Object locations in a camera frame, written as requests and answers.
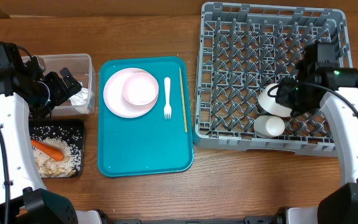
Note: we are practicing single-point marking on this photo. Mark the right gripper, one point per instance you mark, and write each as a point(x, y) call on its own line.
point(282, 97)

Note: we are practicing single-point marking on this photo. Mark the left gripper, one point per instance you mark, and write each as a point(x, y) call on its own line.
point(63, 92)

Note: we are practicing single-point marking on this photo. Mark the white tissue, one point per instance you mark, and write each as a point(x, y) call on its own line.
point(83, 101)

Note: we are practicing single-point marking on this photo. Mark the white saucer plate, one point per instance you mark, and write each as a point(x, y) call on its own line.
point(269, 104)

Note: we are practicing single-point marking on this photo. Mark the small white cup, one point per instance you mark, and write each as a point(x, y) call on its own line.
point(268, 126)

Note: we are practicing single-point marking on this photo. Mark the large white plate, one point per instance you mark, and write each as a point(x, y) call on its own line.
point(114, 100)

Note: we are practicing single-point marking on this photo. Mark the orange carrot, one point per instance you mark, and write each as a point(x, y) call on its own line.
point(53, 153)

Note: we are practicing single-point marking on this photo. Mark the small white food bowl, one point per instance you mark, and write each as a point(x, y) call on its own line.
point(140, 89)

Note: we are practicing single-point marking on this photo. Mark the rice food scraps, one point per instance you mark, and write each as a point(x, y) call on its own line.
point(67, 139)

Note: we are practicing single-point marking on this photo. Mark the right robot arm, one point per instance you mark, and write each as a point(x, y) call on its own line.
point(322, 84)

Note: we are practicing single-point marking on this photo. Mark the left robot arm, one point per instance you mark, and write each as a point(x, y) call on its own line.
point(25, 92)

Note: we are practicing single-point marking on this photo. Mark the clear plastic waste bin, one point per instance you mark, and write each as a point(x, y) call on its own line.
point(80, 66)

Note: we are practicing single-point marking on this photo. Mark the grey plastic dishwasher rack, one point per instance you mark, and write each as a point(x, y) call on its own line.
point(243, 49)

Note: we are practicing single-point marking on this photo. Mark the black plastic tray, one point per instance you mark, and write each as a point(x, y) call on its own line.
point(64, 122)

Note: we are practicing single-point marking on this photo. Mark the white plastic spoon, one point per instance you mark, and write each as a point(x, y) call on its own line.
point(167, 108)

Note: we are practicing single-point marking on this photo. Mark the teal plastic serving tray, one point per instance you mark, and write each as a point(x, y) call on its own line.
point(148, 144)

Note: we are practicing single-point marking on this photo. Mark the wooden chopstick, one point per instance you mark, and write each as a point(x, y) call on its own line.
point(183, 102)

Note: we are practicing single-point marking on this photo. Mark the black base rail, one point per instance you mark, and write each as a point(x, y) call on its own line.
point(191, 221)

